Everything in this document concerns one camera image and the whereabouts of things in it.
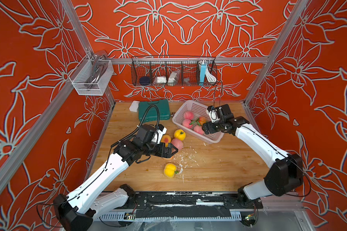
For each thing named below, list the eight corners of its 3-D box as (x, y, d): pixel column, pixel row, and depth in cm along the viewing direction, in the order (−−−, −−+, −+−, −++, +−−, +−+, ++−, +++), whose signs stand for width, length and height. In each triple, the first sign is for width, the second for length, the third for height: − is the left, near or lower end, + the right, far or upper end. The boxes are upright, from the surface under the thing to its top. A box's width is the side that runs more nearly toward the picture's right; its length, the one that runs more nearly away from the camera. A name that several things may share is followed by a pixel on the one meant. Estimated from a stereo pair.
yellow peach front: (162, 175, 83) (162, 172, 79) (167, 164, 87) (167, 161, 83) (172, 180, 81) (172, 177, 77) (176, 168, 86) (177, 165, 81)
